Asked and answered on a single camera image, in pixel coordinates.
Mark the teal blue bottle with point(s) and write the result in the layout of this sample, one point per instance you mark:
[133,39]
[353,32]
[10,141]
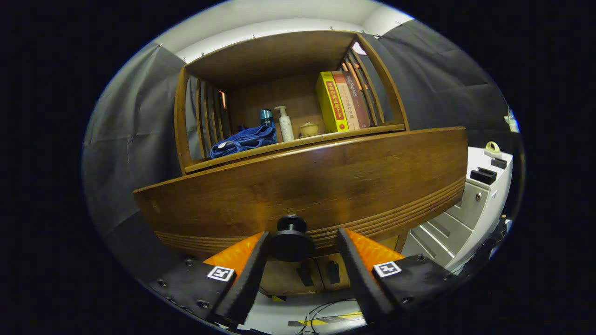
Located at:
[266,118]

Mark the blue folded towel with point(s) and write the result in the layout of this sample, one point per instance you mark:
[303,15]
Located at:
[242,142]

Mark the wooden countertop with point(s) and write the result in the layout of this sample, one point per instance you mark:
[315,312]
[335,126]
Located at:
[354,133]

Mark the yellow lidded teacup with saucer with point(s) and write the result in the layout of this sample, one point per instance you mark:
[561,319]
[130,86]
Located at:
[309,129]

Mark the brown book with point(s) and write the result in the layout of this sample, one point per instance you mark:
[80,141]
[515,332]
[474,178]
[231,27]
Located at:
[359,100]

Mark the wooden drawer with black knob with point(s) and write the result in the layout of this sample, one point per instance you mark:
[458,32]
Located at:
[302,186]

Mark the thick yellow book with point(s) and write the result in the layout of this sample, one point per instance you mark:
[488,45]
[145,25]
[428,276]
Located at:
[333,102]

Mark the white side shelf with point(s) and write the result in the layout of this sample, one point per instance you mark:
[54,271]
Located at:
[512,123]

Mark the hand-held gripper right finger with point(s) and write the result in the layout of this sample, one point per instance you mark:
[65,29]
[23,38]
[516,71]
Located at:
[363,279]

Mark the white pump bottle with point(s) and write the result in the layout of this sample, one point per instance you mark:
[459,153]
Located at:
[286,128]

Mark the wooden cabinet door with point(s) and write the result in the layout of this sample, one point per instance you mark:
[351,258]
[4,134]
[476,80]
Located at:
[332,272]
[284,279]

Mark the brown wooden cabinet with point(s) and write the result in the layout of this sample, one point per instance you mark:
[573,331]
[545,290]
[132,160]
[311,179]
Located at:
[270,56]

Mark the white drawer cabinet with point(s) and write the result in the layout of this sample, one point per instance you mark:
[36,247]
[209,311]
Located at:
[465,218]

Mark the black rectangular block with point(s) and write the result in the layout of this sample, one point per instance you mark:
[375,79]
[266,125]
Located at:
[483,176]
[498,163]

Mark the yellow black floor tape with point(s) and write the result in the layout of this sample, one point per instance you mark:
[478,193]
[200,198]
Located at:
[326,320]

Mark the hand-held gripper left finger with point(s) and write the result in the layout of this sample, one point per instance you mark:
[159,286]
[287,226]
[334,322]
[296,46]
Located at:
[247,279]

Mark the pale green tape roll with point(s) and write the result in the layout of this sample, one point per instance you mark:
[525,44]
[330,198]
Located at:
[492,152]

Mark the orange and white book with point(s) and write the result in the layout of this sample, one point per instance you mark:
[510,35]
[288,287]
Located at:
[349,102]

